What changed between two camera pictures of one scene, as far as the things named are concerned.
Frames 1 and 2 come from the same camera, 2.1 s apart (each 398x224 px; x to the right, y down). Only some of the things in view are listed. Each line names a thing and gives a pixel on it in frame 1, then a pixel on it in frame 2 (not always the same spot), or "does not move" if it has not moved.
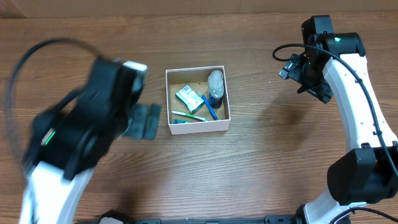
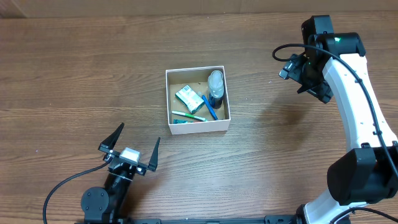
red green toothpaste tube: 181,121 does not move
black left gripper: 151,127 to 107,145
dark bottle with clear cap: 216,89 does not move
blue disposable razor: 210,107 does not move
